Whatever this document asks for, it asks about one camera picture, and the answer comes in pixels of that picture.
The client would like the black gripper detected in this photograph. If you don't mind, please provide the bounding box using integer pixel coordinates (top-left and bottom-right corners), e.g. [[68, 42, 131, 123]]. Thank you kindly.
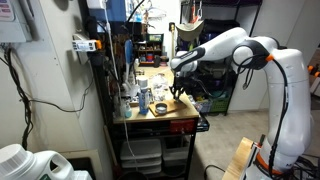
[[169, 74, 193, 103]]

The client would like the white tin can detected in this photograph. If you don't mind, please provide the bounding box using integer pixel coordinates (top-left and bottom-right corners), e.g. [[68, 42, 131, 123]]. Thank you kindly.
[[154, 102, 169, 116]]

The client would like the wooden board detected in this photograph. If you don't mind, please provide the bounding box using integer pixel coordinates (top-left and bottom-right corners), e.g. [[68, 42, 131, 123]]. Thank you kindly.
[[148, 97, 189, 118]]

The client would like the clear plastic cup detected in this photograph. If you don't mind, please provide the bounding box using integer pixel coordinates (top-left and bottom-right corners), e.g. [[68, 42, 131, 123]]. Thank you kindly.
[[153, 90, 167, 102]]

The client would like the clear plastic bags pile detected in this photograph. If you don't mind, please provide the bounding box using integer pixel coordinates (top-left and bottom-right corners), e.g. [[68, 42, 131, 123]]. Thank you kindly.
[[148, 73, 172, 98]]

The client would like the lavender plastic basket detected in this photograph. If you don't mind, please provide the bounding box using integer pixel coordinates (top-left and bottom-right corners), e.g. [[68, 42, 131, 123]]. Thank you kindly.
[[195, 99, 213, 115]]

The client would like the wooden top workbench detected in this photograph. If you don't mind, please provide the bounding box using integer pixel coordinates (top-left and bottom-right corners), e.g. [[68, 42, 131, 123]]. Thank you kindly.
[[111, 65, 210, 180]]

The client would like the red toolbox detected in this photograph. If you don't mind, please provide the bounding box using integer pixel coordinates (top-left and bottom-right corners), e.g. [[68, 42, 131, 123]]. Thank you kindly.
[[169, 119, 196, 135]]

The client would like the blue white canister bottle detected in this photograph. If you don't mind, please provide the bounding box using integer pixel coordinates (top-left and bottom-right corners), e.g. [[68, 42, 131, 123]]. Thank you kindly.
[[136, 75, 151, 116]]

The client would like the green plastic basket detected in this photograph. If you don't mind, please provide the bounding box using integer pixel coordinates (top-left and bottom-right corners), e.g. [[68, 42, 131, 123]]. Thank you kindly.
[[209, 96, 231, 114]]

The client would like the small soap dispenser bottle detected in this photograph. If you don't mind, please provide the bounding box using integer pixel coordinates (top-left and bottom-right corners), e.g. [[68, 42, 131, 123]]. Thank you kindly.
[[123, 99, 133, 119]]

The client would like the small wooden drawer organizer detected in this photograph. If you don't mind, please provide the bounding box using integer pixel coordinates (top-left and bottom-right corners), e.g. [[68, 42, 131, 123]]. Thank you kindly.
[[134, 33, 165, 67]]

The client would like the clear plastic storage bin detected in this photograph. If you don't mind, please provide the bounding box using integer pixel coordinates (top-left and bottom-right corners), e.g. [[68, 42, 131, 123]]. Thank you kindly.
[[120, 138, 163, 161], [162, 146, 191, 168]]

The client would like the beige hat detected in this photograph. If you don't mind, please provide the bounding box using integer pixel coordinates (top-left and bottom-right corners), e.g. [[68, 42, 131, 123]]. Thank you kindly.
[[175, 19, 205, 42]]

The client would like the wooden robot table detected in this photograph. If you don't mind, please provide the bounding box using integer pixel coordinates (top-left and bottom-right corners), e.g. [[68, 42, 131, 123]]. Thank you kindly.
[[221, 136, 255, 180]]

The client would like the white orange power strip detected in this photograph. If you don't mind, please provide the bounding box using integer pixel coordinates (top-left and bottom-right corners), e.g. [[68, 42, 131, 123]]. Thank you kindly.
[[71, 39, 103, 53]]

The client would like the orange black clamp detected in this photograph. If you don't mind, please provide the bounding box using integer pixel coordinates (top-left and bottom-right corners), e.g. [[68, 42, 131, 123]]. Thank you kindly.
[[306, 64, 320, 79]]

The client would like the white detergent jug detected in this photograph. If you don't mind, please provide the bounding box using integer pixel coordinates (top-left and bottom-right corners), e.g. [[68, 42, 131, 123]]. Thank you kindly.
[[0, 143, 76, 180]]

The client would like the grey electrical panel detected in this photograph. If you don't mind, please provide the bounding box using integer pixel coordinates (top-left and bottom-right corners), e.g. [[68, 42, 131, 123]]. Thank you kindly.
[[0, 0, 33, 44]]

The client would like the white hanging cable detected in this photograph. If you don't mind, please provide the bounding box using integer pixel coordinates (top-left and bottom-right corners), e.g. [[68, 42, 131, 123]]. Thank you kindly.
[[102, 0, 138, 162]]

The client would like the black wire shelf rack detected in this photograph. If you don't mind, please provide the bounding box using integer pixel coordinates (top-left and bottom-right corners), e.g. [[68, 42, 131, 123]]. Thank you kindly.
[[174, 0, 263, 116]]

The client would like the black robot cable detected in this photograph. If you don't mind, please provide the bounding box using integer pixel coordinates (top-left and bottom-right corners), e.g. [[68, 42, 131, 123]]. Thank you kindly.
[[232, 52, 290, 168]]

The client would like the black wall cable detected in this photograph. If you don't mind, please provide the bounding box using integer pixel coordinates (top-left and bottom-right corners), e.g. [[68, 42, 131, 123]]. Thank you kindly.
[[0, 46, 95, 151]]

